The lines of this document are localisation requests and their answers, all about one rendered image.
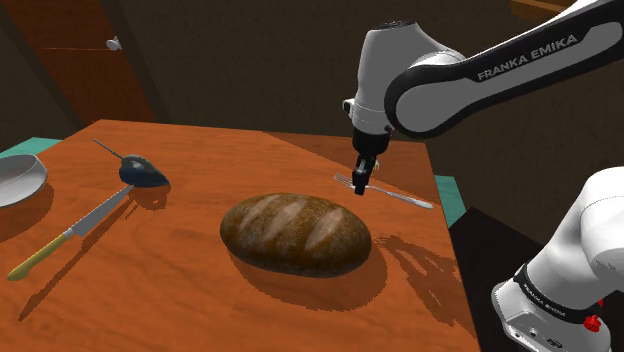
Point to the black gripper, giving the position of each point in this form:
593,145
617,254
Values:
370,140

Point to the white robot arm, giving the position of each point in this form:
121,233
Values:
429,92

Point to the silver fork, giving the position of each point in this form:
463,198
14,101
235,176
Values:
397,195

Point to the brown bread loaf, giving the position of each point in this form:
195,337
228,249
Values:
295,234

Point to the dark robot stand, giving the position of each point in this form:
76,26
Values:
487,253

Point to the orange wooden table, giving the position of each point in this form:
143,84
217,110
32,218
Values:
185,302

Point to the dark blue scoop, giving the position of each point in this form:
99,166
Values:
141,173

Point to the brown wooden door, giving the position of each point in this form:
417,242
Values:
92,78

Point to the grey bowl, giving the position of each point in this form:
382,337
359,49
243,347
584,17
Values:
19,180

